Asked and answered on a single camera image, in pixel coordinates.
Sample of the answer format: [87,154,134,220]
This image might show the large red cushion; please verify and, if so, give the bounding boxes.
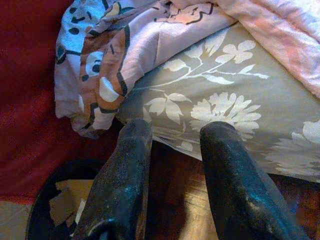
[0,0,118,203]

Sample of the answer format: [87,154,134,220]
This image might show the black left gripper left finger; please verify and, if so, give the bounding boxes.
[71,118,154,240]

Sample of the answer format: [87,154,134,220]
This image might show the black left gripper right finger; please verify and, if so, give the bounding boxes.
[199,121,311,240]

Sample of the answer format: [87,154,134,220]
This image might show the brown cardboard box with label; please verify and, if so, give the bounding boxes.
[48,178,95,227]

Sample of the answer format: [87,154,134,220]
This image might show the grey floral bed sheet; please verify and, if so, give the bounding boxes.
[116,22,320,183]

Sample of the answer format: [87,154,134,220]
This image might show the crumpled white paper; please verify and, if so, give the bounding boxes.
[73,197,88,225]

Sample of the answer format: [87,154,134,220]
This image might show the pink bear print blanket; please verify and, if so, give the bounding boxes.
[53,0,320,138]

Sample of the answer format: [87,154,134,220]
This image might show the black round trash bin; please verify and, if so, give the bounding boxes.
[24,158,111,240]

